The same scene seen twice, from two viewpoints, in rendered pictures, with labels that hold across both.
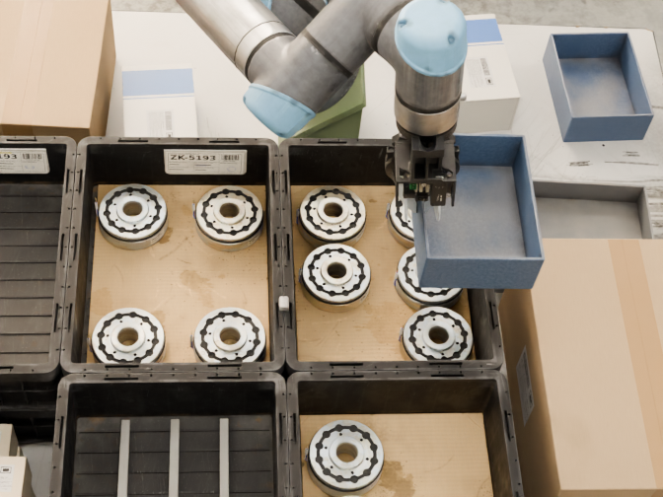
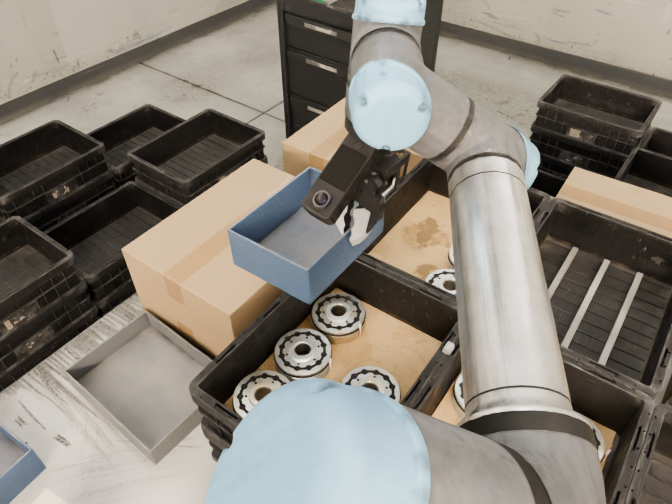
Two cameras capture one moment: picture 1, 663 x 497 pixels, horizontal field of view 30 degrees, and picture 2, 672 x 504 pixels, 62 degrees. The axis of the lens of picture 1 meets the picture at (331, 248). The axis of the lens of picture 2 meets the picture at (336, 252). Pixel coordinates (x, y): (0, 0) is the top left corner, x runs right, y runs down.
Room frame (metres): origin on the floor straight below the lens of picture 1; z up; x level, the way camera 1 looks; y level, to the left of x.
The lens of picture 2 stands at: (1.40, 0.31, 1.67)
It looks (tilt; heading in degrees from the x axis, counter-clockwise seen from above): 43 degrees down; 224
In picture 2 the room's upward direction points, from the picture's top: straight up
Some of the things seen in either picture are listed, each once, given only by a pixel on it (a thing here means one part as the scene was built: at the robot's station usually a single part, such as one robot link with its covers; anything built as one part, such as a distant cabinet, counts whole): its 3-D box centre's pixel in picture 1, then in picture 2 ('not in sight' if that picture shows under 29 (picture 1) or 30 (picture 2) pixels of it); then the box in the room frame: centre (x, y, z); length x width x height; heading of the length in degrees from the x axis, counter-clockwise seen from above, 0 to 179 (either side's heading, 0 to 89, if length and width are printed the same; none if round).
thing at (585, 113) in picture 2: not in sight; (582, 149); (-0.75, -0.35, 0.37); 0.40 x 0.30 x 0.45; 98
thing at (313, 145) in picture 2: not in sight; (347, 154); (0.42, -0.61, 0.78); 0.30 x 0.22 x 0.16; 9
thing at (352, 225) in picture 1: (332, 212); not in sight; (1.10, 0.01, 0.86); 0.10 x 0.10 x 0.01
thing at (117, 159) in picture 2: not in sight; (143, 169); (0.58, -1.62, 0.31); 0.40 x 0.30 x 0.34; 8
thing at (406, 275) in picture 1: (431, 273); (302, 351); (1.02, -0.15, 0.86); 0.10 x 0.10 x 0.01
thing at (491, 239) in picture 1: (473, 209); (309, 230); (0.97, -0.18, 1.10); 0.20 x 0.15 x 0.07; 9
